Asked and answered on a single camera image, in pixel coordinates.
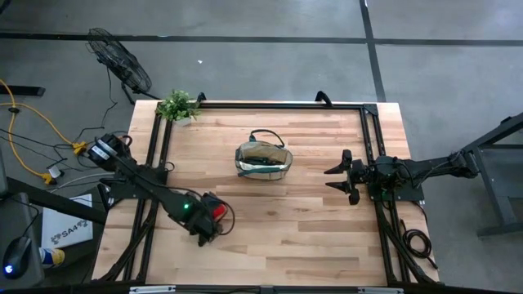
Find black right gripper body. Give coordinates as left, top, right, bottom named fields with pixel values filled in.
left=342, top=149, right=371, bottom=207

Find yellow blue white object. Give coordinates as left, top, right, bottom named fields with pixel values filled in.
left=38, top=247, right=66, bottom=270

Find silver metal bracket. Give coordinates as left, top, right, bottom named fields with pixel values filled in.
left=358, top=287, right=405, bottom=294
left=129, top=285, right=177, bottom=294

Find dark metal table frame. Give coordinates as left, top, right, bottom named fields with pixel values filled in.
left=450, top=112, right=523, bottom=238

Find black computer mouse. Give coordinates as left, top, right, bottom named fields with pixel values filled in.
left=2, top=235, right=33, bottom=281

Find black aluminium table frame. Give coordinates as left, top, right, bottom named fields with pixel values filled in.
left=92, top=100, right=440, bottom=287

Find black diagonal metal bar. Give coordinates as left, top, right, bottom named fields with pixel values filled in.
left=6, top=177, right=108, bottom=225

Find grey side table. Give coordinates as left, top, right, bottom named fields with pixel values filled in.
left=0, top=191, right=45, bottom=289

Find black flat floor bar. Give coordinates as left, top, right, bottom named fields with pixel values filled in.
left=0, top=85, right=46, bottom=98

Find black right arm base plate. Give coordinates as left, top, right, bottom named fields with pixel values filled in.
left=365, top=168, right=426, bottom=202

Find beige green gardening bag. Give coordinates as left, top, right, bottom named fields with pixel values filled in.
left=235, top=128, right=294, bottom=181

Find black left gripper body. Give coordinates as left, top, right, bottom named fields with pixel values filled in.
left=186, top=191, right=228, bottom=247

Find black floor fan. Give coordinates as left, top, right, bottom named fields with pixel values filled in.
left=85, top=27, right=163, bottom=106

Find green-handled pruning shears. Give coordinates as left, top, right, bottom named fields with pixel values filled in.
left=244, top=156, right=285, bottom=167

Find coiled black cable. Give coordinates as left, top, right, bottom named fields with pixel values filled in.
left=401, top=218, right=439, bottom=270

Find white printed box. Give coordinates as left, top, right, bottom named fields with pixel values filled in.
left=40, top=194, right=94, bottom=249

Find green plant in white pot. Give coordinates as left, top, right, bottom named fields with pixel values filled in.
left=155, top=88, right=202, bottom=127

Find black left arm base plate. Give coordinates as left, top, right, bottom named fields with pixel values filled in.
left=106, top=179, right=167, bottom=201

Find yellow extension cable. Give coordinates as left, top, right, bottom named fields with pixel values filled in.
left=0, top=78, right=89, bottom=185

